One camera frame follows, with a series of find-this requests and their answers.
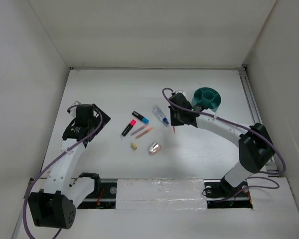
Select pink cap black highlighter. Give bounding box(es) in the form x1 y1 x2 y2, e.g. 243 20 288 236
121 119 137 136

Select orange pastel pen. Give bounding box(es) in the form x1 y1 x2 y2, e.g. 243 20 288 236
135 126 154 139

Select purple pastel pen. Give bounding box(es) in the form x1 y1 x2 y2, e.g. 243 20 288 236
130 123 149 136

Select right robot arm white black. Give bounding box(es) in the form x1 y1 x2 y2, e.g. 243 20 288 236
167 91 275 200

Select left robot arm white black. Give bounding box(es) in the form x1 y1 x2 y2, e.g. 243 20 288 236
26 104 111 229

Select clear glue bottle blue cap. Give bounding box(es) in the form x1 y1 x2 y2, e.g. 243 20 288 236
152 106 169 126

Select teal round compartment organizer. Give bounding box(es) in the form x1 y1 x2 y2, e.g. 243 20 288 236
191 87 221 112

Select blue cap black highlighter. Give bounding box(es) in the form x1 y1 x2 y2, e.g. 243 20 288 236
132 111 149 124

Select small yellow eraser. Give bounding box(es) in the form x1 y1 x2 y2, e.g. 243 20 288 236
131 143 137 150

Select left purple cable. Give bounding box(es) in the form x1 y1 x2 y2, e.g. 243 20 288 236
23 104 103 239

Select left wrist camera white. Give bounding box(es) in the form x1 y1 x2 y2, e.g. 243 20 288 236
71 101 82 106

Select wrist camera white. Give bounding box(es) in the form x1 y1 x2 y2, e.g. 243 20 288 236
172 90 186 97
71 101 82 106

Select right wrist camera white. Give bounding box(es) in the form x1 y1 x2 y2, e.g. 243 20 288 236
172 90 186 97

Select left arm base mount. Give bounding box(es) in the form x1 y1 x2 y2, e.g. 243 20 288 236
77 180 117 210

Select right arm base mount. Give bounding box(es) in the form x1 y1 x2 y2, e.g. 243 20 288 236
202 180 253 209

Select aluminium rail right side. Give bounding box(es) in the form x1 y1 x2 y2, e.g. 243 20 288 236
238 65 281 177

